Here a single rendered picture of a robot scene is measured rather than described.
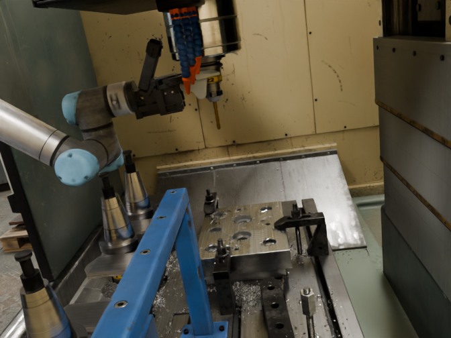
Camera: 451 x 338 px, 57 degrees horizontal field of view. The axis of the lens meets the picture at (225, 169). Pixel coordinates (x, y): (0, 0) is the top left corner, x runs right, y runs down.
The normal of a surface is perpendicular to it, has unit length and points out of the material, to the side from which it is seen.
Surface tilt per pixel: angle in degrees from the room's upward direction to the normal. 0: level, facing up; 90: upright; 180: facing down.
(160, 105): 90
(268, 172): 24
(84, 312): 0
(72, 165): 90
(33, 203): 90
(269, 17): 90
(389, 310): 0
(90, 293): 17
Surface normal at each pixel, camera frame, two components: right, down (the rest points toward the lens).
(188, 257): -0.06, 0.32
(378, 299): -0.15, -0.94
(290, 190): -0.17, -0.72
